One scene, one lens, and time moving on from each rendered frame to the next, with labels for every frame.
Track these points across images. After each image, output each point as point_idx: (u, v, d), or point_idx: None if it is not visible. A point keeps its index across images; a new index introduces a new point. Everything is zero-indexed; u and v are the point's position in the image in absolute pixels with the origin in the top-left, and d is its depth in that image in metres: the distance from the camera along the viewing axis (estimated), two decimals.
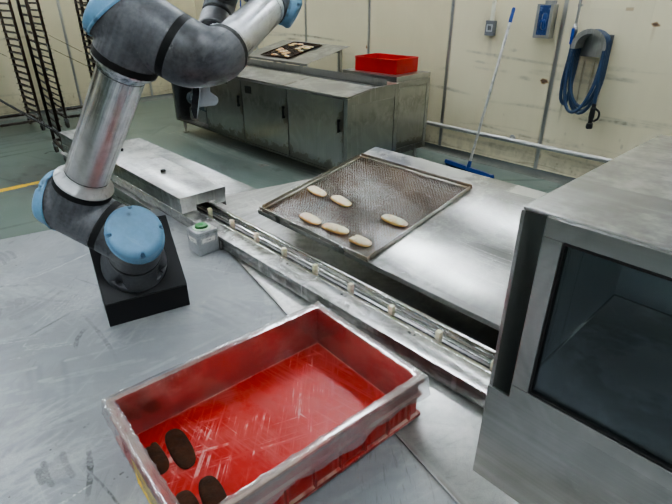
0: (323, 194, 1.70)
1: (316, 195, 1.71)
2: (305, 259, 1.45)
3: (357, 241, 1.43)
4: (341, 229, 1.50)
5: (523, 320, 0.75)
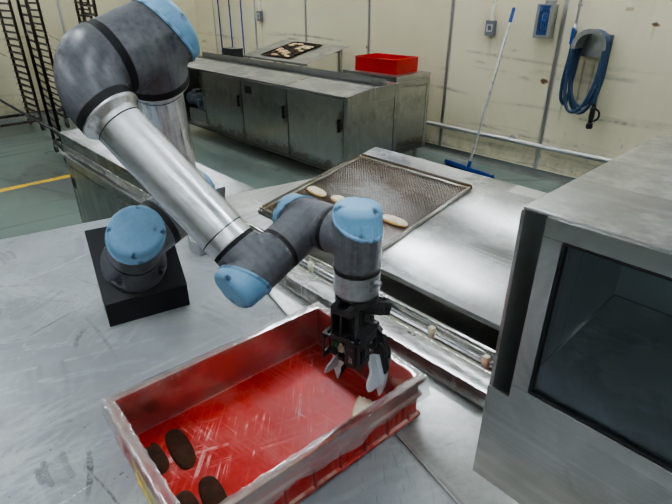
0: (323, 194, 1.70)
1: (316, 195, 1.71)
2: (305, 259, 1.45)
3: (354, 407, 0.96)
4: None
5: (523, 320, 0.75)
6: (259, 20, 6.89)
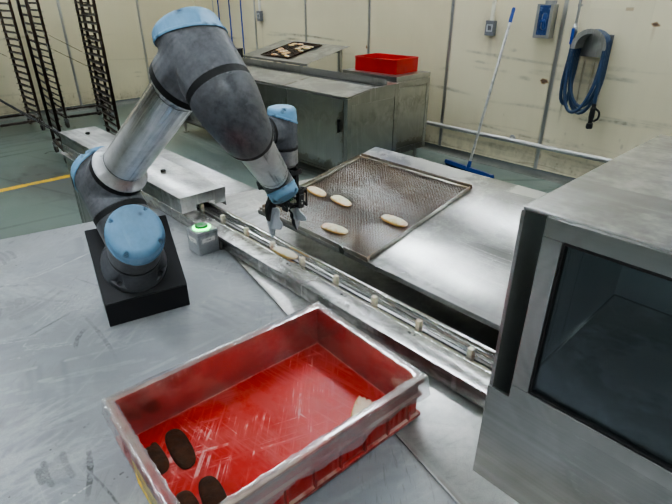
0: (323, 194, 1.70)
1: (316, 195, 1.71)
2: (305, 259, 1.45)
3: (354, 407, 0.96)
4: (340, 229, 1.50)
5: (523, 320, 0.75)
6: (259, 20, 6.89)
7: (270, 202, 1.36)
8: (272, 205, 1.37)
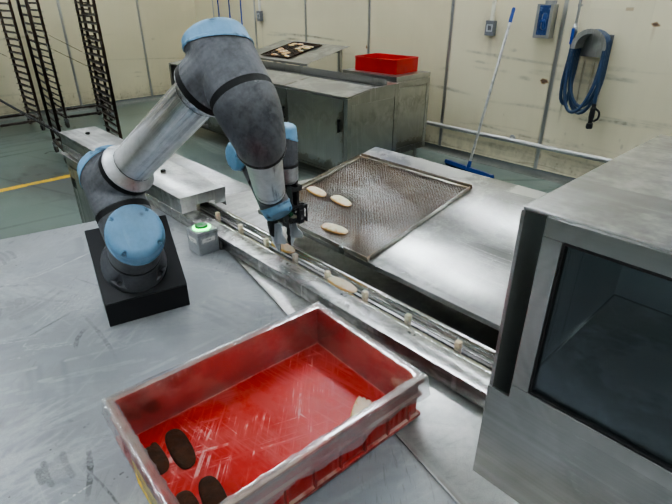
0: (323, 194, 1.70)
1: (316, 195, 1.71)
2: (305, 259, 1.45)
3: (354, 407, 0.96)
4: (340, 229, 1.50)
5: (523, 320, 0.75)
6: (259, 20, 6.89)
7: None
8: (274, 221, 1.40)
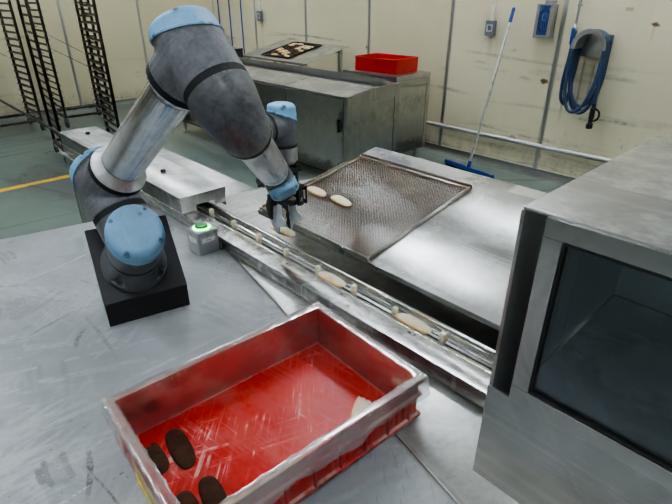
0: (323, 194, 1.70)
1: (316, 195, 1.71)
2: (305, 259, 1.45)
3: (353, 407, 0.96)
4: (287, 231, 1.43)
5: (523, 320, 0.75)
6: (259, 20, 6.89)
7: (270, 201, 1.37)
8: (273, 204, 1.38)
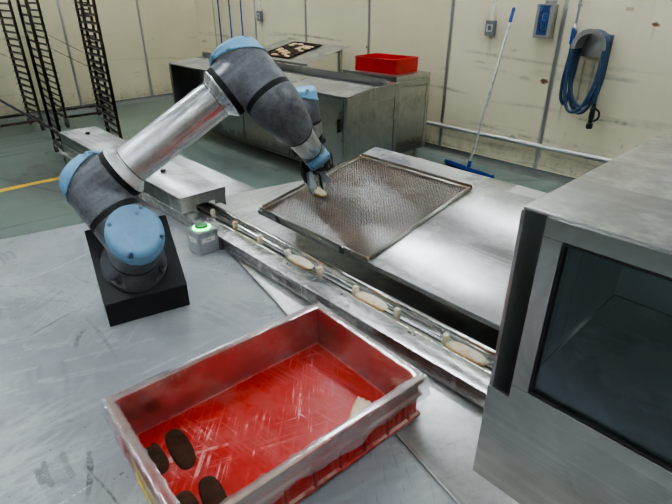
0: (323, 194, 1.70)
1: (316, 195, 1.71)
2: (305, 259, 1.45)
3: (353, 408, 0.96)
4: (378, 303, 1.23)
5: (523, 320, 0.75)
6: (259, 20, 6.89)
7: (303, 169, 1.65)
8: (306, 170, 1.66)
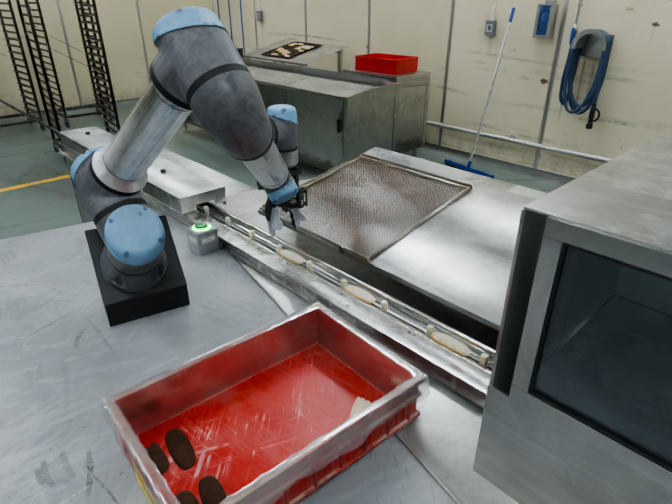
0: (300, 260, 1.43)
1: (291, 261, 1.44)
2: (305, 259, 1.45)
3: (353, 408, 0.96)
4: (460, 347, 1.08)
5: (523, 320, 0.75)
6: (259, 20, 6.89)
7: (270, 202, 1.36)
8: (272, 205, 1.37)
